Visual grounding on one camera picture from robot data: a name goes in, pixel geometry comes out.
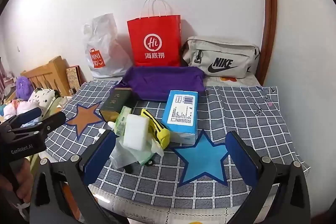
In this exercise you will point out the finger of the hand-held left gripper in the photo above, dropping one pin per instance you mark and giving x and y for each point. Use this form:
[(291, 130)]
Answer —
[(26, 116), (52, 120)]

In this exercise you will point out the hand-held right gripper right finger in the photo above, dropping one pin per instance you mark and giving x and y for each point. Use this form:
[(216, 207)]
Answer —
[(242, 159)]

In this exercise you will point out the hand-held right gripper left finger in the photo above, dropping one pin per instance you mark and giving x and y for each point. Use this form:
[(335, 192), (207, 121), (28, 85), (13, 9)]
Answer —
[(99, 154)]

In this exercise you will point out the clear plastic bag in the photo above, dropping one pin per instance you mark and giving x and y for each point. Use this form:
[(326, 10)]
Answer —
[(123, 154)]

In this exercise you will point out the green wipes packet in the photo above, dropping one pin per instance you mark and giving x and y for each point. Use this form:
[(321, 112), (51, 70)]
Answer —
[(122, 121)]

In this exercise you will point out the white sponge block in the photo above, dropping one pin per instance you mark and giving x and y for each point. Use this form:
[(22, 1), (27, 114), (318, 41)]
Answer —
[(136, 132)]

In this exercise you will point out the yellow black pouch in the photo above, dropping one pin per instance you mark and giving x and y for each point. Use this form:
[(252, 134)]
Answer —
[(160, 132)]

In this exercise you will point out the person's left hand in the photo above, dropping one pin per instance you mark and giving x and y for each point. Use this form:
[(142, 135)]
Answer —
[(25, 179)]

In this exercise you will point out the pile of pastel clothes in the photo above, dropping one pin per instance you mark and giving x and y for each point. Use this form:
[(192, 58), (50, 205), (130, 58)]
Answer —
[(15, 108)]

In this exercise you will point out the white glove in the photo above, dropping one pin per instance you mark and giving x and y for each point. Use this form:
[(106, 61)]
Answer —
[(101, 131)]

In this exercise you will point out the white dotted cushion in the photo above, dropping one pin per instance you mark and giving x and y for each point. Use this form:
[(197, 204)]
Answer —
[(42, 98)]

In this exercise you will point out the purple plush toy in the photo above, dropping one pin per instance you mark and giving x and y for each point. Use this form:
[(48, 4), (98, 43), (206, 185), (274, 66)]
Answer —
[(24, 87)]

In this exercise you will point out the grey checked star blanket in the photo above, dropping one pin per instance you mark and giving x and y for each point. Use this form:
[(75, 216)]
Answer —
[(236, 113)]

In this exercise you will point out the brown patterned box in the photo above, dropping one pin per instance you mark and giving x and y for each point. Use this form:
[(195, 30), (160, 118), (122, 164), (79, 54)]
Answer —
[(73, 77)]

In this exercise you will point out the wooden headboard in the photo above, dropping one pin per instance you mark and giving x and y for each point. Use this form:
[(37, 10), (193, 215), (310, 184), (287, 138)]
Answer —
[(57, 69)]

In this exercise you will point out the dark green tin box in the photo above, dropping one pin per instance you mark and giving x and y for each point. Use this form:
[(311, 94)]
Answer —
[(115, 103)]

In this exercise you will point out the blue tissue pack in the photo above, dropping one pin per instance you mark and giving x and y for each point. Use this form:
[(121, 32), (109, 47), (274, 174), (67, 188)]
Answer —
[(179, 119)]

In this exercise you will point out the floral bed sheet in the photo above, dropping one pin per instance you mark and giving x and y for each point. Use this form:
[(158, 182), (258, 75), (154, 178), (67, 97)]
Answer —
[(236, 81)]

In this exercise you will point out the white plastic shopping bag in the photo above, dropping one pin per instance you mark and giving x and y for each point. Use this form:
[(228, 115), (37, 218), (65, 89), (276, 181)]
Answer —
[(105, 43)]

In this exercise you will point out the grey waist bag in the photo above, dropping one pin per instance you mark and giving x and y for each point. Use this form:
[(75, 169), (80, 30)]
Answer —
[(220, 56)]

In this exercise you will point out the red paper bag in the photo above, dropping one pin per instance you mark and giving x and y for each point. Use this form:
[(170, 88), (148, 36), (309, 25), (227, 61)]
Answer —
[(155, 40)]

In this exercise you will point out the brown wooden door frame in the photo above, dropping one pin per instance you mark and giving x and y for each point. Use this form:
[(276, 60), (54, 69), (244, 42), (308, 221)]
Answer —
[(270, 16)]

